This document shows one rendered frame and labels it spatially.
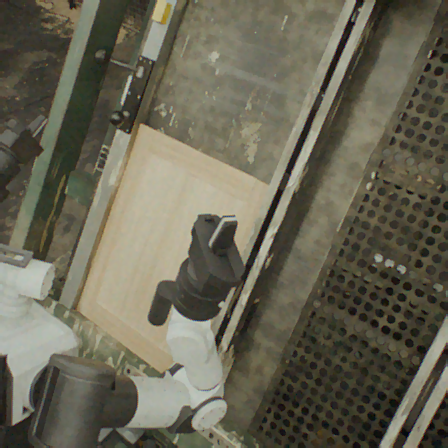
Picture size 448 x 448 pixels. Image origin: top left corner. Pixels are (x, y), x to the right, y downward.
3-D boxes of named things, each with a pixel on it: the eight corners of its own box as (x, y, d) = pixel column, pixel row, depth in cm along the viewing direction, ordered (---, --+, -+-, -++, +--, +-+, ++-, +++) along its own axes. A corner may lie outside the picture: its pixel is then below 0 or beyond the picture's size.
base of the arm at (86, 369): (113, 462, 94) (62, 468, 85) (63, 438, 102) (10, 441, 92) (136, 372, 97) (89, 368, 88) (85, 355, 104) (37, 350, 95)
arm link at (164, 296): (224, 319, 87) (206, 352, 96) (230, 265, 94) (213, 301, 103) (153, 303, 86) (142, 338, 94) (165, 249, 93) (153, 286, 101)
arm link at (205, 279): (201, 285, 76) (183, 328, 85) (264, 277, 79) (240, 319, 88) (178, 214, 83) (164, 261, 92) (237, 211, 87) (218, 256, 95)
